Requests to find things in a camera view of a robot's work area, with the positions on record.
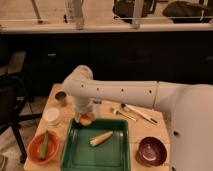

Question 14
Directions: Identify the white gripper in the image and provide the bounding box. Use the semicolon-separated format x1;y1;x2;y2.
74;106;95;123

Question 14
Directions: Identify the orange red apple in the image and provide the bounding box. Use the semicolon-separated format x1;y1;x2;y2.
79;114;93;126

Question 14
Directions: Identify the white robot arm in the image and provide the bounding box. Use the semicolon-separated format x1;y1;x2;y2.
62;65;213;171

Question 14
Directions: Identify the green plastic tray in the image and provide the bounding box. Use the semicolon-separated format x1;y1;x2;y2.
60;119;131;171

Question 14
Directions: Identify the dark metal cup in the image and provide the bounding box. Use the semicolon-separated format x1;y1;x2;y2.
55;91;67;106

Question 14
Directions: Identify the yellow corn cob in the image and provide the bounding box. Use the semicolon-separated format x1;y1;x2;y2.
90;131;113;147

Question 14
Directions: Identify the white small bowl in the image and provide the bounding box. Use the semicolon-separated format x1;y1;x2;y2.
42;107;61;126

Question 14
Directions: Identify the green cucumber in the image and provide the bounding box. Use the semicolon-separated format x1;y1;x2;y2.
40;131;49;160

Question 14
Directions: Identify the orange bowl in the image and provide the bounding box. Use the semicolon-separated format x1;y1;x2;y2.
27;131;60;165

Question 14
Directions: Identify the dark purple bowl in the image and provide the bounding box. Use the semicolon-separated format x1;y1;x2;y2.
136;137;167;167

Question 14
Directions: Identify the black office chair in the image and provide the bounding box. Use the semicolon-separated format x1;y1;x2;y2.
0;74;42;163

